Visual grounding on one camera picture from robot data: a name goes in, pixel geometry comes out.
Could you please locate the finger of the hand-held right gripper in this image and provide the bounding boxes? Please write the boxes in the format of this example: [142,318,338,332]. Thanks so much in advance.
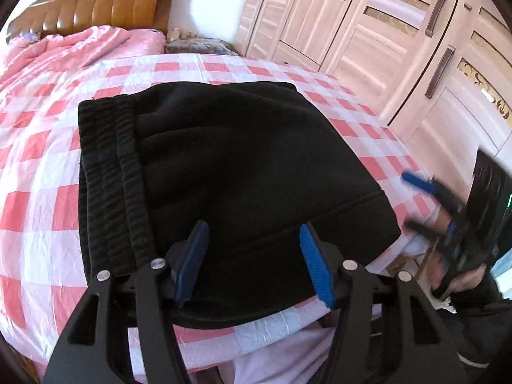
[402,172,467,219]
[404,220,457,249]

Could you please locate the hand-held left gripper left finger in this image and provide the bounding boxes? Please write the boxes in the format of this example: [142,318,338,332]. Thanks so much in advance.
[43,220,210,384]

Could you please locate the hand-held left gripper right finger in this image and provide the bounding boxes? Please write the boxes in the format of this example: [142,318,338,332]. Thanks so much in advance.
[300,223,467,384]

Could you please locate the black pants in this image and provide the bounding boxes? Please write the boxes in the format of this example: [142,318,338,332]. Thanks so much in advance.
[77,81,403,331]

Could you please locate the person's right forearm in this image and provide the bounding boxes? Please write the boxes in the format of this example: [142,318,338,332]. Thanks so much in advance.
[450,276,512,369]

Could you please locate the person's right hand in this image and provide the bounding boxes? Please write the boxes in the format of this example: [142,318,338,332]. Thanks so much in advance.
[429,212,489,294]

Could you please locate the light wooden wardrobe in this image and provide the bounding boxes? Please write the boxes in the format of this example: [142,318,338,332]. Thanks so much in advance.
[232,0,512,209]

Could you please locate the pink checked bed sheet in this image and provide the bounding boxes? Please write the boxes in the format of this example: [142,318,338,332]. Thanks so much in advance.
[0,52,444,377]

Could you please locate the pink quilt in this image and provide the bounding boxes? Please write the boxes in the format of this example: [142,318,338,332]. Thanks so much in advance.
[0,25,166,100]

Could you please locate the brown padded headboard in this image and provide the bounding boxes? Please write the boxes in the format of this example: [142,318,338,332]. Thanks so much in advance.
[6,0,180,41]

